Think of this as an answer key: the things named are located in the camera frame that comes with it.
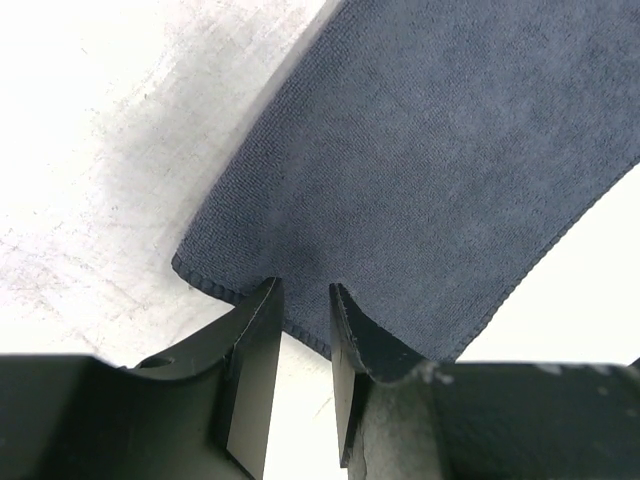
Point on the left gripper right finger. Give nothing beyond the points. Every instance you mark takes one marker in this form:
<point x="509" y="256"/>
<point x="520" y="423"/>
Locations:
<point x="402" y="416"/>

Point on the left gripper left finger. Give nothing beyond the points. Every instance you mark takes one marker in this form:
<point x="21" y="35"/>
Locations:
<point x="200" y="409"/>

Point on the dark blue towel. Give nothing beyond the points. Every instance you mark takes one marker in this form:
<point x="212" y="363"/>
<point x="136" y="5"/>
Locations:
<point x="426" y="155"/>

